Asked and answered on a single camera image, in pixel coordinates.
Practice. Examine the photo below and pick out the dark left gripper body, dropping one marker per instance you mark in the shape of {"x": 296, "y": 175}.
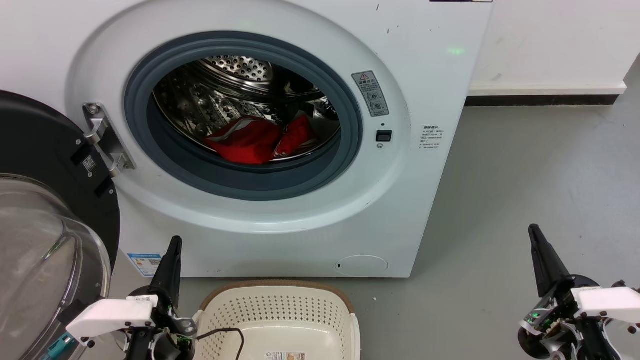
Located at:
{"x": 175, "y": 325}

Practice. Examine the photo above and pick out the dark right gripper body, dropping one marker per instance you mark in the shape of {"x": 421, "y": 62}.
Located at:
{"x": 555, "y": 310}

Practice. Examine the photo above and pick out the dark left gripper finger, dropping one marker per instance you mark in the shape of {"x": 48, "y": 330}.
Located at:
{"x": 170, "y": 272}

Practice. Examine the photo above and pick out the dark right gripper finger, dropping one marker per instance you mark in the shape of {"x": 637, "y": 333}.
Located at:
{"x": 546, "y": 265}

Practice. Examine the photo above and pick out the red and white garment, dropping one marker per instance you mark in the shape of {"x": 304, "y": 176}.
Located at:
{"x": 250, "y": 142}

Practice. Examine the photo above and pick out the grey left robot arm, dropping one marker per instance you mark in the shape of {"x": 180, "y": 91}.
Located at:
{"x": 140, "y": 347}

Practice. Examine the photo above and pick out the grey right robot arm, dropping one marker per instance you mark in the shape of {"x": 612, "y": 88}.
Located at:
{"x": 532, "y": 347}

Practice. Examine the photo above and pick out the cream perforated laundry basket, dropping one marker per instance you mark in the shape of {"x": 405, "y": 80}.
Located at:
{"x": 280, "y": 315}

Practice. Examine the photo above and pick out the black glass washer door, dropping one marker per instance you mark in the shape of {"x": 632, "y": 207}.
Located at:
{"x": 45, "y": 150}

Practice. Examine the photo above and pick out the dark washing machine drum interior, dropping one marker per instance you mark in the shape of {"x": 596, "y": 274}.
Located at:
{"x": 210, "y": 100}

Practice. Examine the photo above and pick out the blue energy sticker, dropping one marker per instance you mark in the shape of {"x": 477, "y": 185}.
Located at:
{"x": 145, "y": 264}

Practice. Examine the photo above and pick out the white paper tag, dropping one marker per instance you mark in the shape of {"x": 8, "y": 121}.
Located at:
{"x": 142, "y": 300}

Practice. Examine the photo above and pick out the grey rubber door gasket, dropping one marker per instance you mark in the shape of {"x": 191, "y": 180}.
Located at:
{"x": 240, "y": 180}

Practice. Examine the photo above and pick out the white washing machine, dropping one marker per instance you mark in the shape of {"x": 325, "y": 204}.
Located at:
{"x": 280, "y": 235}

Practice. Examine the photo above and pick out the small QR code sticker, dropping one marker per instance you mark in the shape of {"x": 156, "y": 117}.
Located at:
{"x": 89, "y": 163}

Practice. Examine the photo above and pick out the silver door hinge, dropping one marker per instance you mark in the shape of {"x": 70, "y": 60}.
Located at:
{"x": 107, "y": 142}

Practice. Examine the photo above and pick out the black baseboard strip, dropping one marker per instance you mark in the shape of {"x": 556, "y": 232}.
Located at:
{"x": 540, "y": 100}

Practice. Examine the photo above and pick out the black door latch socket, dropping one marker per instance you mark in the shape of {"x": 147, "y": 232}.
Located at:
{"x": 384, "y": 136}

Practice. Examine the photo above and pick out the grey warning sticker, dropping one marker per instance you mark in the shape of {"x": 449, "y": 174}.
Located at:
{"x": 370, "y": 92}

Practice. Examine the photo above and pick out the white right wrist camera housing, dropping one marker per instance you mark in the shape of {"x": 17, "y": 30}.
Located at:
{"x": 610, "y": 302}

